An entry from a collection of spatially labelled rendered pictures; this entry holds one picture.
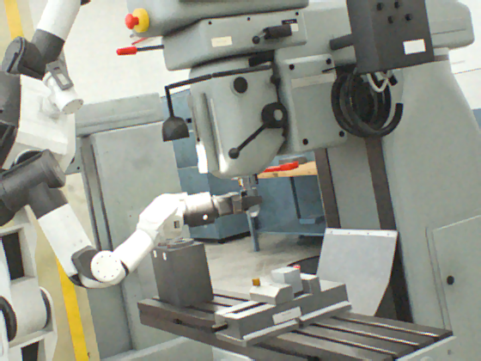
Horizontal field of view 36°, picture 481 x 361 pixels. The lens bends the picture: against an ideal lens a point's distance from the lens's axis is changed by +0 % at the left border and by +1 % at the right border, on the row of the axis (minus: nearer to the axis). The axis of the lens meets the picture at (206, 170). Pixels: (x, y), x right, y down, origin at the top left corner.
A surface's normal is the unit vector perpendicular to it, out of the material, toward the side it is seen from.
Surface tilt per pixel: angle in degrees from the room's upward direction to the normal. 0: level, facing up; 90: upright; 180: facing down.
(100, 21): 90
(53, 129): 58
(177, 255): 90
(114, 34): 90
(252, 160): 118
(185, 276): 90
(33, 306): 81
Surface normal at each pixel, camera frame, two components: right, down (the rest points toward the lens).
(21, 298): 0.68, -0.26
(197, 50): -0.85, 0.18
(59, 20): 0.45, 0.13
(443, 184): 0.50, -0.07
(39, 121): 0.51, -0.60
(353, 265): -0.84, -0.29
